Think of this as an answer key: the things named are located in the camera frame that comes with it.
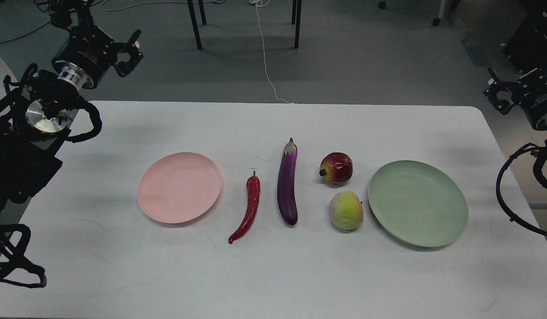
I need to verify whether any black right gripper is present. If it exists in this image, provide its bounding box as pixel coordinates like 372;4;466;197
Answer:
483;67;547;131

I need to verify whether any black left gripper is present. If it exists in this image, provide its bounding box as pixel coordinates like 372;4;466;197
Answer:
52;27;144;89

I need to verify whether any red pomegranate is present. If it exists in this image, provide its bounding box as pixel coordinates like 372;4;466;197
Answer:
318;153;353;184

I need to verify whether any red chili pepper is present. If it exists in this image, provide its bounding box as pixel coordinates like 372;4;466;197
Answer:
228;171;261;245

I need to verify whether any yellow green peach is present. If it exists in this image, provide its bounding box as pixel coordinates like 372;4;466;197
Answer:
329;191;364;230

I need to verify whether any purple eggplant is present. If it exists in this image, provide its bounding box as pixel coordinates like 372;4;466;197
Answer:
277;137;298;226

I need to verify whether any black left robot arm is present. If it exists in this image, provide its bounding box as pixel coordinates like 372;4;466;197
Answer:
0;26;143;288

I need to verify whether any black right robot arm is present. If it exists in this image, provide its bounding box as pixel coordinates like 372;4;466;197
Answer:
483;66;547;238

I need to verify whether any black equipment case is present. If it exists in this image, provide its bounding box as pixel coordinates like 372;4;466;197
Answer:
503;0;547;74

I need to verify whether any black chair leg left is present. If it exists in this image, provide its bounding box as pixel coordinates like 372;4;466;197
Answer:
186;0;207;51

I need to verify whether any black chair leg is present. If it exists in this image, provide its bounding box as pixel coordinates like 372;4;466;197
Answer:
186;0;207;51
291;0;302;49

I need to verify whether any white office chair base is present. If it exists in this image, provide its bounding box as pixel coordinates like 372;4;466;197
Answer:
378;0;460;26

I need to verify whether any green plate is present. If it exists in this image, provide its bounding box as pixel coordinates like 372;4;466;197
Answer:
367;160;469;248

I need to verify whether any pink plate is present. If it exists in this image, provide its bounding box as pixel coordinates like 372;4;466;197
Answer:
137;152;222;224

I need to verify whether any black chair leg right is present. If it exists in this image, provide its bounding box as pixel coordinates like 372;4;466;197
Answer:
291;0;302;49

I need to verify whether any black floor cable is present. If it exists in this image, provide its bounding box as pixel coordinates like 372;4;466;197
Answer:
0;0;105;48

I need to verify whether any white floor cable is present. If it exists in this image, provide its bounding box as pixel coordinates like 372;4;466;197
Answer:
249;0;291;104

